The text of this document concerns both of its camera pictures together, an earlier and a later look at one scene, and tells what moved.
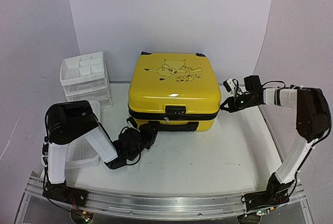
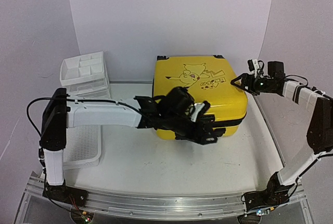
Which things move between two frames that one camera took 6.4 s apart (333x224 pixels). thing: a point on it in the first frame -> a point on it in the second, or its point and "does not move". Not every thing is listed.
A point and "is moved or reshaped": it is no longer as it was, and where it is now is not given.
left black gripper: [150, 132] -> [196, 137]
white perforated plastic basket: [79, 154] does not move
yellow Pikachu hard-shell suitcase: [177, 91] is moved or reshaped
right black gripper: [232, 105] -> [244, 77]
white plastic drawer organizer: [84, 77] does not move
